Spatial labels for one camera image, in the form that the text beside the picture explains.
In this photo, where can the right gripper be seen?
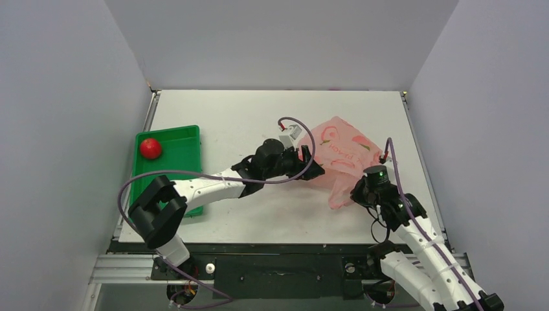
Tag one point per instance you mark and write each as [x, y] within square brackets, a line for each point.
[362, 195]

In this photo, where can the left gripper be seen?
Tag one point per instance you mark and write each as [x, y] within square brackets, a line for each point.
[293, 153]

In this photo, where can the pink plastic bag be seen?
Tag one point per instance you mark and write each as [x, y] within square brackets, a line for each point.
[344, 153]

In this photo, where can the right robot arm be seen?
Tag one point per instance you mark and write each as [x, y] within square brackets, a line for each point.
[441, 283]

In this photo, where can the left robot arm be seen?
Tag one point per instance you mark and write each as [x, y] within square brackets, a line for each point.
[157, 212]

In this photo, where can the red fake apple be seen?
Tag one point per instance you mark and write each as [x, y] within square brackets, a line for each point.
[150, 148]

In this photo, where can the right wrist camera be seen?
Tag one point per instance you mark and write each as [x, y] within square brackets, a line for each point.
[385, 158]

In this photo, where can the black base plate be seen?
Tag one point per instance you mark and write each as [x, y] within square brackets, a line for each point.
[379, 286]

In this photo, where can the aluminium frame rail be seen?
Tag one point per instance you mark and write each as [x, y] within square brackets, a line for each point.
[124, 268]

